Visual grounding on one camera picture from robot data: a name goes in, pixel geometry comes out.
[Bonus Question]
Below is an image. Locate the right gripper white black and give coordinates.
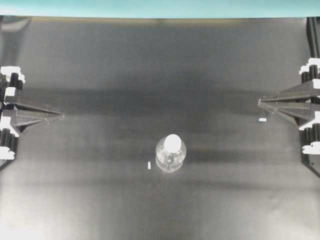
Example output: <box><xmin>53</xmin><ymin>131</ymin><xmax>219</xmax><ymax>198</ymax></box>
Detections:
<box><xmin>257</xmin><ymin>57</ymin><xmax>320</xmax><ymax>153</ymax></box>

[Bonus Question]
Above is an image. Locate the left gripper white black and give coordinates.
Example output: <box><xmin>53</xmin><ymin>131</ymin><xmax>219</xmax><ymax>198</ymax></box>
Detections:
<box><xmin>0</xmin><ymin>66</ymin><xmax>64</xmax><ymax>160</ymax></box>

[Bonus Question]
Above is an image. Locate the white bottle cap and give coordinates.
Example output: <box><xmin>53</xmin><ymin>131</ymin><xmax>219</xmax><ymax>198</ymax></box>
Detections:
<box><xmin>163</xmin><ymin>134</ymin><xmax>182</xmax><ymax>153</ymax></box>

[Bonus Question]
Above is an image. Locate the clear plastic bottle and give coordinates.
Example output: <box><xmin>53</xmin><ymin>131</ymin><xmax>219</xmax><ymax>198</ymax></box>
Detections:
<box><xmin>155</xmin><ymin>136</ymin><xmax>187</xmax><ymax>173</ymax></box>

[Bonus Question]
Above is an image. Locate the black aluminium frame rail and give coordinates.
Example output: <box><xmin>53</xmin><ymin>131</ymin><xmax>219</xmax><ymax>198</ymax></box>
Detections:
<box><xmin>306</xmin><ymin>16</ymin><xmax>320</xmax><ymax>58</ymax></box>

